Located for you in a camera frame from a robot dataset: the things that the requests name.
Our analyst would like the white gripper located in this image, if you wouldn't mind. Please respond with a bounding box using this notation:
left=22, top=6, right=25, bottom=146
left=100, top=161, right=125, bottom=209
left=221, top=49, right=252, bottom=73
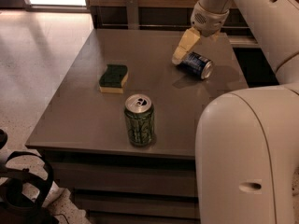
left=172, top=2, right=229, bottom=65

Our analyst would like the blue pepsi can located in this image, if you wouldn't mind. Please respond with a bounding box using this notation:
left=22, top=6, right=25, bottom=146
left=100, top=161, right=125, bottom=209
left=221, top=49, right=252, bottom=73
left=178, top=52, right=214, bottom=80

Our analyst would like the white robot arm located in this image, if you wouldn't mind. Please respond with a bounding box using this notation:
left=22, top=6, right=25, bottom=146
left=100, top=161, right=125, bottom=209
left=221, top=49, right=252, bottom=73
left=172, top=0, right=299, bottom=224

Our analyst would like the green soda can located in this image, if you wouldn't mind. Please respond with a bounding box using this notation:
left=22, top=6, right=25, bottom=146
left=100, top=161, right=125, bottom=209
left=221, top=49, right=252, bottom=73
left=124, top=94, right=154, bottom=147

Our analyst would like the wooden counter with brackets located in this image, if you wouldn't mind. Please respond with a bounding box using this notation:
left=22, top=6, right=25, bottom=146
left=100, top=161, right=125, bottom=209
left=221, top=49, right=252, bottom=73
left=81, top=0, right=260, bottom=49

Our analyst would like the green yellow sponge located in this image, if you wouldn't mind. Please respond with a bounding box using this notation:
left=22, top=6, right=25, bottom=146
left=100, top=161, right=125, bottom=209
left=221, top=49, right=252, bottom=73
left=99, top=64, right=128, bottom=93

